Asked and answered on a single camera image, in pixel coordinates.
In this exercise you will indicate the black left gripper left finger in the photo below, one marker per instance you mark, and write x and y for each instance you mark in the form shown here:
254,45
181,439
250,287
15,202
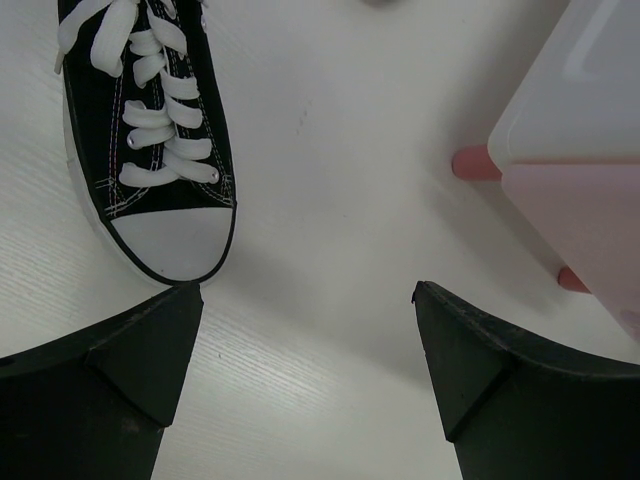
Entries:
95,404

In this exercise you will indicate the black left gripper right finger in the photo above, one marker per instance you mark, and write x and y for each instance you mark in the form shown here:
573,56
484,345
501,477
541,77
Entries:
516,405

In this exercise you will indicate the pink front white drawer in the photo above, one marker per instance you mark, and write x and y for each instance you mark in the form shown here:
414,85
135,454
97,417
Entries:
566,152

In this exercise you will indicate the black sneaker front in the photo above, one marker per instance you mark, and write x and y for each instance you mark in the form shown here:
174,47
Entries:
146,134

